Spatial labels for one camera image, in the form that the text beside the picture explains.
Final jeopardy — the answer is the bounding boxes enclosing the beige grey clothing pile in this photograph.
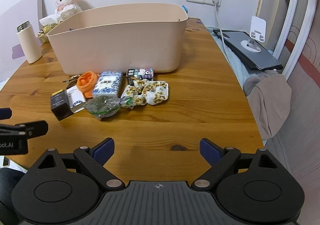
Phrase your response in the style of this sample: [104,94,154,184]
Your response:
[243,70,292,141]

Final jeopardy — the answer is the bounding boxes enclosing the cream thermos bottle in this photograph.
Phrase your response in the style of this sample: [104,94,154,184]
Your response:
[17,21,42,64]

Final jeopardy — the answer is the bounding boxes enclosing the white charger plug cable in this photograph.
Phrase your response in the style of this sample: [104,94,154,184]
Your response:
[211,0,232,58]

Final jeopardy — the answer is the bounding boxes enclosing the grey laptop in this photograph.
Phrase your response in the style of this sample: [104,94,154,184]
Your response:
[222,25,283,70]

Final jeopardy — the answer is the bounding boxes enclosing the white wooden shelf frame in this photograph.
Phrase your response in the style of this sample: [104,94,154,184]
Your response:
[257,0,318,78]

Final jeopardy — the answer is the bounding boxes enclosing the gold tissue box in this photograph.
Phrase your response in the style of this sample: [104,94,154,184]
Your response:
[37,13,61,44]

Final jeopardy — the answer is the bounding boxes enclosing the blue white porcelain pattern box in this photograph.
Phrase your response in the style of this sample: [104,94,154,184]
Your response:
[92,71,123,98]

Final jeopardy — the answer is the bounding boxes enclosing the pink headboard panel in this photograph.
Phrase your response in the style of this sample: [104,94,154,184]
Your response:
[0,0,48,83]

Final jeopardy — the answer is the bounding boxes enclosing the white plush lamb toy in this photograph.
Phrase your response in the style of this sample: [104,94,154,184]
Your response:
[55,0,82,22]

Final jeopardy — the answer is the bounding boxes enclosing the cartoon blind box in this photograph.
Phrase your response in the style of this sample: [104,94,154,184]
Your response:
[126,68,154,86]

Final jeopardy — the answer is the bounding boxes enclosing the white phone stand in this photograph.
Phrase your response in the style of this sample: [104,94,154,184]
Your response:
[241,16,266,53]

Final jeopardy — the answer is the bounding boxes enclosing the metal keys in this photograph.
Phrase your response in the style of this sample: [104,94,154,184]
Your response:
[63,75,80,83]

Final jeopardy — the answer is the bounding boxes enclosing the floral yellow white scrunchie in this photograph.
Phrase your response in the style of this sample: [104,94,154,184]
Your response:
[120,79,169,109]

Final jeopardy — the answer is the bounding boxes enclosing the white small carton box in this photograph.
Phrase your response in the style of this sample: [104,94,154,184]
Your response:
[66,86,87,114]

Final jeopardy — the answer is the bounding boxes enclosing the beige plastic storage bin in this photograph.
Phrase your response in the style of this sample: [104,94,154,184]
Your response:
[48,3,188,75]

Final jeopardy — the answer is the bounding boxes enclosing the black small box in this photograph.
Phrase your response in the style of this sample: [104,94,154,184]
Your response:
[50,89,73,121]

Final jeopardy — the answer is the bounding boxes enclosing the orange rolled sock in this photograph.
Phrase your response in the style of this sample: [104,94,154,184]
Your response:
[76,71,99,99]

